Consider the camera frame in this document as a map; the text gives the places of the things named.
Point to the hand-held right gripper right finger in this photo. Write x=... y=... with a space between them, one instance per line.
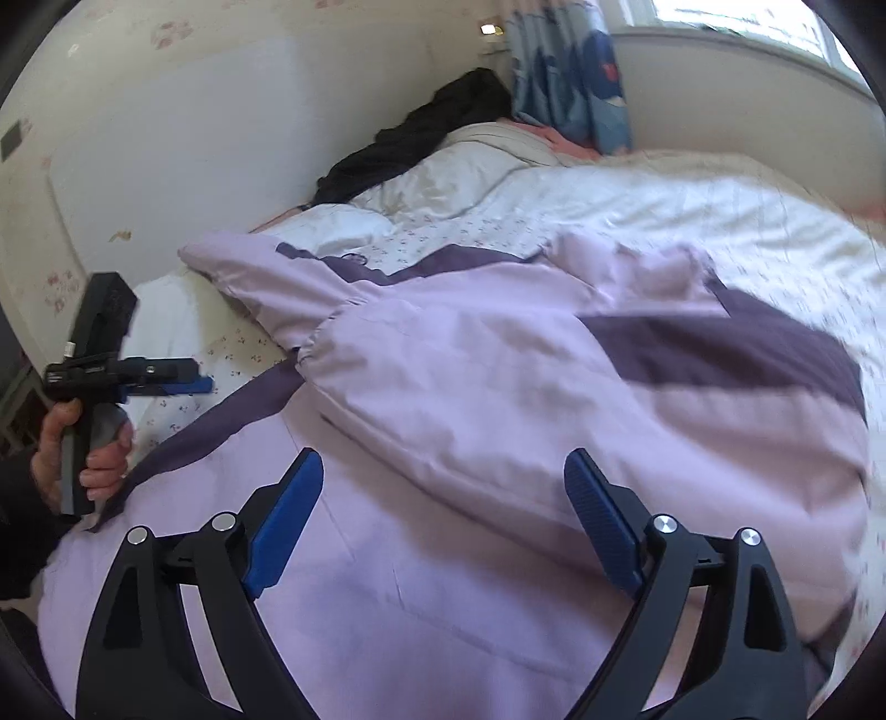
x=602 y=512

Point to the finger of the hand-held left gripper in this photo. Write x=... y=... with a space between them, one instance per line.
x=173 y=377

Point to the pink cloth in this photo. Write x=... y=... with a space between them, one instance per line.
x=567 y=143

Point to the white pillow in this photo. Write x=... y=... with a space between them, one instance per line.
x=429 y=180

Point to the blue patterned curtain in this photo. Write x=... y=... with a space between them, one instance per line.
x=574 y=83

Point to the window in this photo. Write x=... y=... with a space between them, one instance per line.
x=747 y=28

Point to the person's left forearm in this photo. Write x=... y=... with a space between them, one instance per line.
x=24 y=533

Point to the floral bed sheet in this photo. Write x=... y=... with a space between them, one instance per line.
x=761 y=228

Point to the small wall fixture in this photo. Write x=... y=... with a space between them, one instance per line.
x=492 y=28

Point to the lilac and purple jacket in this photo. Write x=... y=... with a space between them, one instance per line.
x=450 y=388

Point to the person's left hand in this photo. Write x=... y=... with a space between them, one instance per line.
x=104 y=471

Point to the dark wall switch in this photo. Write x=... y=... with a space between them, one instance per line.
x=12 y=140

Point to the black garment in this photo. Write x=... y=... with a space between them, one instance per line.
x=415 y=131

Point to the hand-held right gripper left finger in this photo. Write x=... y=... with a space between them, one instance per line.
x=284 y=526

